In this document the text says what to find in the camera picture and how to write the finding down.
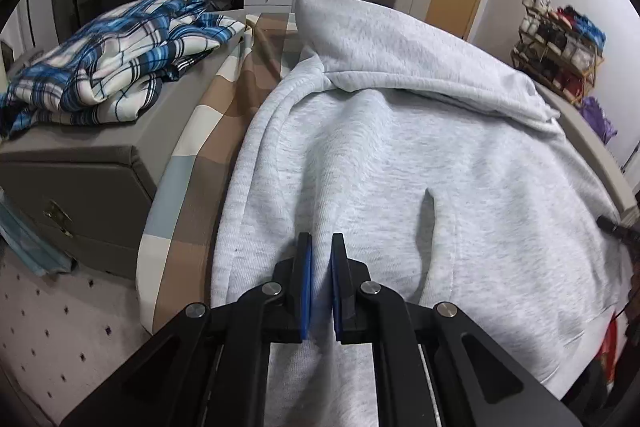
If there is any blue plaid shirt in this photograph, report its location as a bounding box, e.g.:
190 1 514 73
1 0 244 140

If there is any bamboo shoe rack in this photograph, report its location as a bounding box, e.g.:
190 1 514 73
510 0 606 106

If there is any checkered bed sheet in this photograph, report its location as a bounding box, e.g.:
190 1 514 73
136 13 300 333

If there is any purple bag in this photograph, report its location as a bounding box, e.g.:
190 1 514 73
578 96 617 144

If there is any light grey hoodie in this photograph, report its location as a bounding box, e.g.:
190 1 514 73
212 0 629 426

